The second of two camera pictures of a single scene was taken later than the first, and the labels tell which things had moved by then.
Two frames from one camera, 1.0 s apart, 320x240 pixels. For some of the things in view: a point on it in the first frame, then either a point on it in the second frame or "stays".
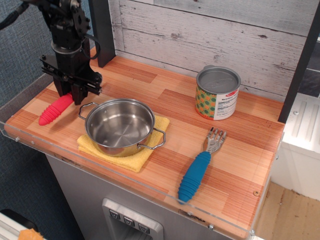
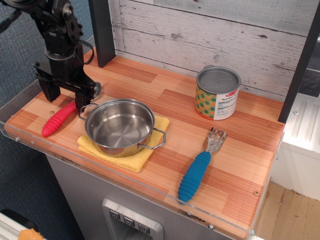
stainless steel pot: [116, 127] stays
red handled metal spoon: [55, 108] -> [62, 114]
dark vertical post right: [295, 83] stays
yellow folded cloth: [136, 162] stays
